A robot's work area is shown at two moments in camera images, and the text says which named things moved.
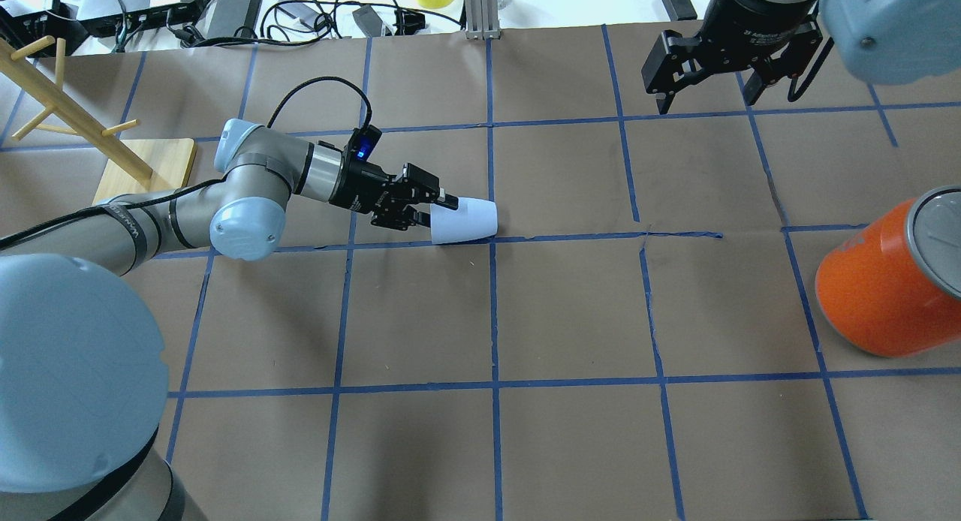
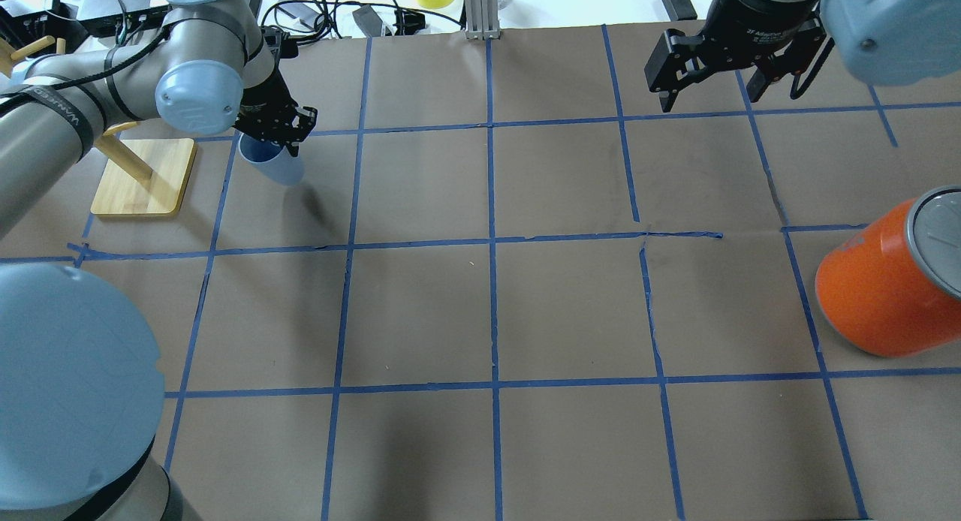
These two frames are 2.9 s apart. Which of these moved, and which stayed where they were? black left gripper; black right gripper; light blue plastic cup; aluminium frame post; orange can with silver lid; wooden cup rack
Moved: light blue plastic cup; black left gripper
Stayed: orange can with silver lid; black right gripper; aluminium frame post; wooden cup rack
